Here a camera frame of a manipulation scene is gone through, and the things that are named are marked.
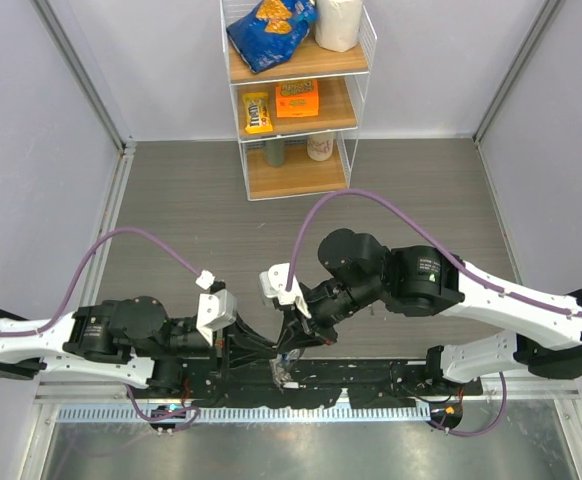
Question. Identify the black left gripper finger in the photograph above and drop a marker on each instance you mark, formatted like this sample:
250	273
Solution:
238	357
247	338

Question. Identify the white slotted cable duct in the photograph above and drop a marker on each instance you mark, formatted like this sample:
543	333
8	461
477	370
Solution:
340	412

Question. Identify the yellow candy bag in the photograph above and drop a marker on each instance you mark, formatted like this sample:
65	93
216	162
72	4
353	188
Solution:
258	118

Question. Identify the orange snack box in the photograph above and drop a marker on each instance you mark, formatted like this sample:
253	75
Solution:
297	99

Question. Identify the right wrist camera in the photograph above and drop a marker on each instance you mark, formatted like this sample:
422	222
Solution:
274	289

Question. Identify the white printed cup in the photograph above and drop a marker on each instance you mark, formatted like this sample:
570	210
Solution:
320	146

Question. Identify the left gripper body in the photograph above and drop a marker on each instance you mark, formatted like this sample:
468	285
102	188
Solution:
220	345

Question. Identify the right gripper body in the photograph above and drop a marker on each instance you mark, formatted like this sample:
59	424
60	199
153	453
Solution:
318	325

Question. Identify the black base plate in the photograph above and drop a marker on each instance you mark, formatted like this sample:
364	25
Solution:
311	383

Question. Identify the blue chips bag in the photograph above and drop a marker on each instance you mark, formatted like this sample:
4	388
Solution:
271	32

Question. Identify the white paper towel roll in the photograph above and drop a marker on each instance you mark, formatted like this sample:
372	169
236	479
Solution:
338	24

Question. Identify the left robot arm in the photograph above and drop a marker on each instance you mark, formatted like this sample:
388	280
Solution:
131	341

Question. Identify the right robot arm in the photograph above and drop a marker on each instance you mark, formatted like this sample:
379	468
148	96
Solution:
539	332

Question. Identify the grey green can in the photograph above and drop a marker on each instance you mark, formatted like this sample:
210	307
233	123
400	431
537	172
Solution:
274	152

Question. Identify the white wire shelf unit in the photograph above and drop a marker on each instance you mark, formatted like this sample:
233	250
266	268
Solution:
298	123

